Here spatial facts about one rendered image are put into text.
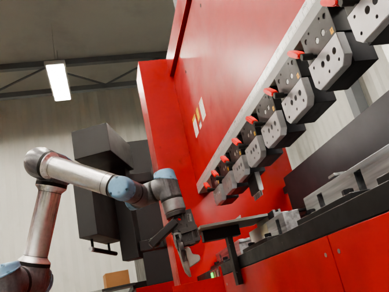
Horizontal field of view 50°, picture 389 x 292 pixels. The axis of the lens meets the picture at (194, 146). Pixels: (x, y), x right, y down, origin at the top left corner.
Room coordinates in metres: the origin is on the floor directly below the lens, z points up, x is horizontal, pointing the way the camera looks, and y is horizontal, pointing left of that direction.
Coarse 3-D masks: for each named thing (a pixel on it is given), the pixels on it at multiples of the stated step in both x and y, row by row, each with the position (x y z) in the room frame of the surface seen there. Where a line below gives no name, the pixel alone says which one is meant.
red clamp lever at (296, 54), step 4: (288, 52) 0.99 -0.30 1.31; (292, 52) 0.97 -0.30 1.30; (296, 52) 0.96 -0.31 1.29; (300, 52) 0.95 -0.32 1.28; (292, 56) 0.98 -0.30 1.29; (296, 56) 0.96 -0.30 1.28; (300, 56) 0.93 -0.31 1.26; (304, 56) 0.92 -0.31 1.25; (308, 56) 0.93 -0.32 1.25; (312, 56) 0.93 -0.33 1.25; (316, 56) 0.94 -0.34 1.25; (304, 60) 0.93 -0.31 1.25; (308, 60) 0.94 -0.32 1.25
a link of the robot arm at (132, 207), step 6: (144, 186) 1.38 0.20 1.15; (150, 186) 1.39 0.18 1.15; (144, 192) 1.36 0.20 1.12; (150, 192) 1.39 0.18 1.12; (144, 198) 1.37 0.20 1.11; (150, 198) 1.40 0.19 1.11; (126, 204) 1.41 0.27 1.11; (132, 204) 1.37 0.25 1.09; (138, 204) 1.38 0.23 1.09; (144, 204) 1.41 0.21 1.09; (150, 204) 1.43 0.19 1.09
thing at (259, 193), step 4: (256, 172) 1.63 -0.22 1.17; (252, 176) 1.66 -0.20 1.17; (256, 176) 1.63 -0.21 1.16; (248, 180) 1.71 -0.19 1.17; (252, 180) 1.67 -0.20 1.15; (256, 180) 1.63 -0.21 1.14; (260, 180) 1.63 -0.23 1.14; (248, 184) 1.72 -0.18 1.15; (252, 184) 1.68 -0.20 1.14; (256, 184) 1.64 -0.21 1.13; (260, 184) 1.63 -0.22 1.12; (252, 188) 1.69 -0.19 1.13; (256, 188) 1.65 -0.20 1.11; (260, 188) 1.63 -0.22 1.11; (252, 192) 1.70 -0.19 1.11; (256, 192) 1.66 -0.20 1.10; (260, 192) 1.64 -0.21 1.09; (252, 196) 1.72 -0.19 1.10; (256, 196) 1.69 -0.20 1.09
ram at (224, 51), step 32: (192, 0) 1.74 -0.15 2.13; (224, 0) 1.38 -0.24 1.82; (256, 0) 1.15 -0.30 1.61; (288, 0) 0.98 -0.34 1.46; (320, 0) 0.86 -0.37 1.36; (192, 32) 1.86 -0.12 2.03; (224, 32) 1.47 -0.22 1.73; (256, 32) 1.21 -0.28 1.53; (192, 64) 1.99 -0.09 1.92; (224, 64) 1.56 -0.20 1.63; (256, 64) 1.27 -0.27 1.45; (192, 96) 2.14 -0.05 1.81; (224, 96) 1.65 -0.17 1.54; (256, 96) 1.34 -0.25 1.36; (192, 128) 2.29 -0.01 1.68; (224, 128) 1.75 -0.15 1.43; (192, 160) 2.46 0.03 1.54
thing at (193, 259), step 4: (184, 248) 1.39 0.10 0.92; (188, 248) 1.39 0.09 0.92; (188, 252) 1.39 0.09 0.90; (188, 256) 1.39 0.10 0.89; (192, 256) 1.39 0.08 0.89; (196, 256) 1.40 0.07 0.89; (188, 260) 1.39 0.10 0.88; (192, 260) 1.39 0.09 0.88; (196, 260) 1.40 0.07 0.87; (184, 264) 1.38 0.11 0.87; (188, 264) 1.39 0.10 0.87; (192, 264) 1.39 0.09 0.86; (184, 268) 1.40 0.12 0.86; (188, 268) 1.39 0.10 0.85; (188, 272) 1.40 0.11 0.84
